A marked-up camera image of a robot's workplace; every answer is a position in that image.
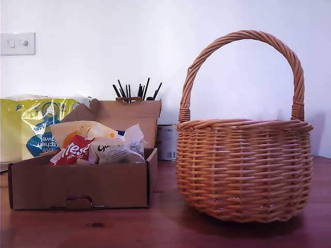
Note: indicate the white Galaxy truffle eggs bag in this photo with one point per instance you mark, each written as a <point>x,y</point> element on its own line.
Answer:
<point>113,155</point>

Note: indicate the red Maltesers mini bunnies bag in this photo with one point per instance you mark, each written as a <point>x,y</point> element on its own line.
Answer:
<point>75,152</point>

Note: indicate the brown cardboard box with lid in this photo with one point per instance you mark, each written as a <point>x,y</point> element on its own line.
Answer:
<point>77,180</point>

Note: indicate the tin can with white label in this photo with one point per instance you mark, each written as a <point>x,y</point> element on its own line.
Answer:
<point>166,144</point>

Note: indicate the thin black stick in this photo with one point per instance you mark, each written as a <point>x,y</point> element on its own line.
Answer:
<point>146,88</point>
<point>117,91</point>
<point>158,90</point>
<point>122,89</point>
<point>129,91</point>
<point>140,90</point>

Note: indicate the yellow kitchen towel pack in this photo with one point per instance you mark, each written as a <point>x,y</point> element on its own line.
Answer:
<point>15,129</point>

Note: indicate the white wall switch plate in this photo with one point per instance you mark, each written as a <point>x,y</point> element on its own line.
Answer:
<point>18,44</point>

